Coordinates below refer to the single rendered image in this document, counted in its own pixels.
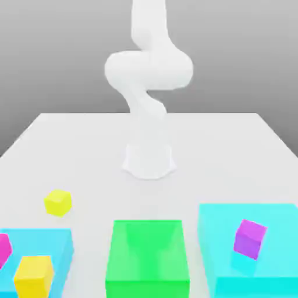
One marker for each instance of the large green box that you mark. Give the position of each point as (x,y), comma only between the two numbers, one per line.
(147,256)

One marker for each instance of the small golden yellow cube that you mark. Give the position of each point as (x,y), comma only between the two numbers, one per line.
(33,277)

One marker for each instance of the small lemon yellow cube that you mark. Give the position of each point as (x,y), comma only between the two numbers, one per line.
(58,203)

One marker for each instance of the large cyan box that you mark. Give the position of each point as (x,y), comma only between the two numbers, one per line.
(274,256)

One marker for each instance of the small magenta cube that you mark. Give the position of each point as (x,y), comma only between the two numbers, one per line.
(4,249)

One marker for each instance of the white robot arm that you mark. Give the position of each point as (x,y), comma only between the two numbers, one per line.
(149,69)

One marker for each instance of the small purple cube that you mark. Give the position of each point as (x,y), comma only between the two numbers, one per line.
(249,239)

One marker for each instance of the large sky blue box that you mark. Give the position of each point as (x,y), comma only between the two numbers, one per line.
(46,242)

